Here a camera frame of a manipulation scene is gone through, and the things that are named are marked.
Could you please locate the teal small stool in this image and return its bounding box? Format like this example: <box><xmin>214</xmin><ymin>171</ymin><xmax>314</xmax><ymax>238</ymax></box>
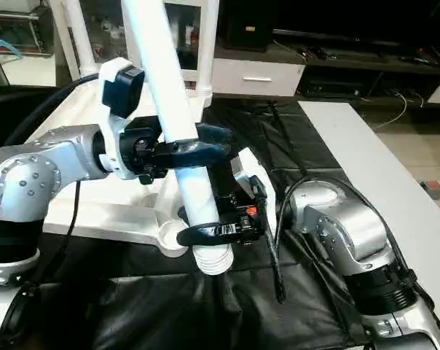
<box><xmin>0</xmin><ymin>38</ymin><xmax>21</xmax><ymax>56</ymax></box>

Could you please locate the small red floor object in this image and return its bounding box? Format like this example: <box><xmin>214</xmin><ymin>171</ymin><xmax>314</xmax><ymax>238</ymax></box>
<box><xmin>420</xmin><ymin>179</ymin><xmax>440</xmax><ymax>198</ymax></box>

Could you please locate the white drawer unit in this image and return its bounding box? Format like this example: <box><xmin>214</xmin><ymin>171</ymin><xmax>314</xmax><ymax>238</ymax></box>
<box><xmin>211</xmin><ymin>58</ymin><xmax>307</xmax><ymax>98</ymax></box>

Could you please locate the grey metal storage rack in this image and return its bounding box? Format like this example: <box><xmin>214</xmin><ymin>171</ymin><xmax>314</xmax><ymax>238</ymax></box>
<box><xmin>0</xmin><ymin>6</ymin><xmax>58</xmax><ymax>58</ymax></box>

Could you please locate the white side board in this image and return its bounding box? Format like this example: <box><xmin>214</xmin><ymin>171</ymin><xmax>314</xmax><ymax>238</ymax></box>
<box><xmin>298</xmin><ymin>101</ymin><xmax>440</xmax><ymax>330</ymax></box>

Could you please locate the black plastic mat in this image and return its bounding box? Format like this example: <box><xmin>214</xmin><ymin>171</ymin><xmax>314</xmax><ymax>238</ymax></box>
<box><xmin>0</xmin><ymin>84</ymin><xmax>396</xmax><ymax>350</ymax></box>

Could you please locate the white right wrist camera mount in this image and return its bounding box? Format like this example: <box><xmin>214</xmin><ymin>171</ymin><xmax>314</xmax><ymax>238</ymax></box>
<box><xmin>230</xmin><ymin>147</ymin><xmax>278</xmax><ymax>243</ymax></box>

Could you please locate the white glass door cabinet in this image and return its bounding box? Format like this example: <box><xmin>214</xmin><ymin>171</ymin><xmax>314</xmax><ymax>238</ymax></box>
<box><xmin>49</xmin><ymin>0</ymin><xmax>222</xmax><ymax>93</ymax></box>

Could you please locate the white plastic table top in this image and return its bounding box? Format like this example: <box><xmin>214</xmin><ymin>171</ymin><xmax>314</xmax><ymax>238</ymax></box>
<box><xmin>29</xmin><ymin>79</ymin><xmax>215</xmax><ymax>258</ymax></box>

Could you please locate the white plastic table leg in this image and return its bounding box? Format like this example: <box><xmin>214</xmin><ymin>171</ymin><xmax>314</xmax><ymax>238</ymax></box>
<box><xmin>195</xmin><ymin>0</ymin><xmax>220</xmax><ymax>100</ymax></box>
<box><xmin>63</xmin><ymin>0</ymin><xmax>101</xmax><ymax>82</ymax></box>
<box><xmin>121</xmin><ymin>0</ymin><xmax>237</xmax><ymax>277</ymax></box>

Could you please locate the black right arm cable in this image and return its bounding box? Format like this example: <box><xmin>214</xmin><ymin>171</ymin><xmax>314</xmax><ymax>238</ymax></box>
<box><xmin>262</xmin><ymin>174</ymin><xmax>396</xmax><ymax>306</ymax></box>

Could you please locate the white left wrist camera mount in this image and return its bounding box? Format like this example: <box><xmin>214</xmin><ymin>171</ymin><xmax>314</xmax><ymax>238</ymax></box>
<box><xmin>97</xmin><ymin>58</ymin><xmax>147</xmax><ymax>180</ymax></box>

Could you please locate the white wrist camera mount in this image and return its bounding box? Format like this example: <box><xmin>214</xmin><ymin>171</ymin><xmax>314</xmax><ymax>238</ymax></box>
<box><xmin>230</xmin><ymin>147</ymin><xmax>278</xmax><ymax>243</ymax></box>
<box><xmin>97</xmin><ymin>58</ymin><xmax>147</xmax><ymax>180</ymax></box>

